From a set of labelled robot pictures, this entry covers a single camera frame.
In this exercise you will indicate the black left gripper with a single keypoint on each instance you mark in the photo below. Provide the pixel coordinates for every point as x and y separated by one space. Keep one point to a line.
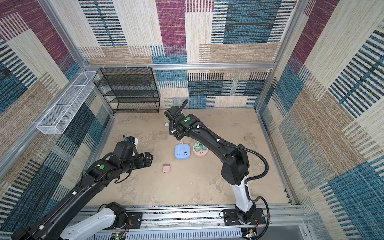
142 163

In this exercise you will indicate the pink charger adapter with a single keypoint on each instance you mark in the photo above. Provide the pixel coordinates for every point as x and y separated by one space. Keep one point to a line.
166 168

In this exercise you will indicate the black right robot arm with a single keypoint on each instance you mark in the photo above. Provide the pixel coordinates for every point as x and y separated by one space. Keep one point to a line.
235 168

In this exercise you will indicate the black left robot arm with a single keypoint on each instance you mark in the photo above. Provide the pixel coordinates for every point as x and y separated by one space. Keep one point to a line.
124 159

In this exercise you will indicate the blue square power strip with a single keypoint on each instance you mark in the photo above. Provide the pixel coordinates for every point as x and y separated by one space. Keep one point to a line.
182 152

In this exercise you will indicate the pink round power strip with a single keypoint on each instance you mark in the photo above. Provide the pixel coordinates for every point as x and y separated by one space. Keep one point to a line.
201 153

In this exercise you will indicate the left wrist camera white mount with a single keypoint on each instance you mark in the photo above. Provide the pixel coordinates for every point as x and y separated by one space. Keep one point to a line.
132 140

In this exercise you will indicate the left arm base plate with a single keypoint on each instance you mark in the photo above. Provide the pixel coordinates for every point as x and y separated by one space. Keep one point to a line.
129 220

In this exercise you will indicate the black wire shelf rack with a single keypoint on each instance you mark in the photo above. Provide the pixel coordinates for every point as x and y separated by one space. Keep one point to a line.
129 90

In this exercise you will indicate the white wire mesh basket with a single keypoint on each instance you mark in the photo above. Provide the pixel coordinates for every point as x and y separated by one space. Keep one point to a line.
57 119

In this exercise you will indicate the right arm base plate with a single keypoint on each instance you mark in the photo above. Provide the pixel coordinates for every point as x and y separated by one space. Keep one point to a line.
234 217

